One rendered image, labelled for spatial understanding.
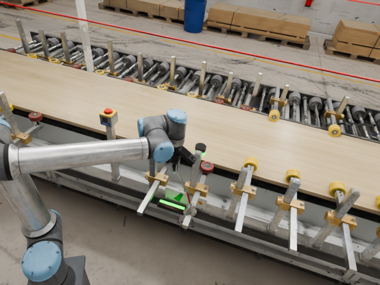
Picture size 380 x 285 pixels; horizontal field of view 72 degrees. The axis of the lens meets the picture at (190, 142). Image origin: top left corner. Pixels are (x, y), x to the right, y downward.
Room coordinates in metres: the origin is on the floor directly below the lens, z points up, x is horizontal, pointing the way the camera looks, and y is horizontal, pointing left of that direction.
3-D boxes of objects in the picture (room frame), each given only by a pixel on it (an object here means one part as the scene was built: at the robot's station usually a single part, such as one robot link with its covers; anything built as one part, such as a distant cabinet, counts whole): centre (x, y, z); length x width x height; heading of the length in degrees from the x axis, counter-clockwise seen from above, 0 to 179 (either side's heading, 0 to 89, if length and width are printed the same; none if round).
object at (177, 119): (0.96, 0.07, 1.32); 0.10 x 0.09 x 0.12; 118
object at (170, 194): (0.99, -0.01, 0.75); 0.26 x 0.01 x 0.10; 77
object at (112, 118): (1.13, 0.45, 1.18); 0.07 x 0.07 x 0.08; 77
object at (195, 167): (1.01, -0.05, 0.89); 0.03 x 0.03 x 0.48; 77
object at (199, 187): (1.01, -0.07, 0.85); 0.13 x 0.06 x 0.05; 77
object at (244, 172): (0.95, -0.29, 0.86); 0.03 x 0.03 x 0.48; 77
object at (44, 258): (0.51, 0.58, 0.79); 0.17 x 0.15 x 0.18; 28
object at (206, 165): (1.15, -0.12, 0.85); 0.08 x 0.08 x 0.11
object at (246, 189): (0.95, -0.31, 0.95); 0.13 x 0.06 x 0.05; 77
